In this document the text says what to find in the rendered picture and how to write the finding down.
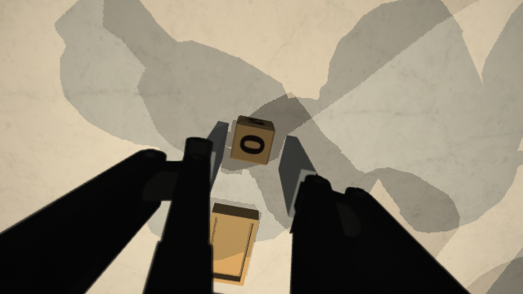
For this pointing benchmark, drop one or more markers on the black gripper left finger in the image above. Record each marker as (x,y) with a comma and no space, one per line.
(64,247)

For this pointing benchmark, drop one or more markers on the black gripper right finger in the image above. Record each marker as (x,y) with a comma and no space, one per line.
(380,247)

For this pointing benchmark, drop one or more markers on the brown rectangular tray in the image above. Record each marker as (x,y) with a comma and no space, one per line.
(232,234)

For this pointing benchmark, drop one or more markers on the tan cube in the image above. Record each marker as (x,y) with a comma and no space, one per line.
(253,139)

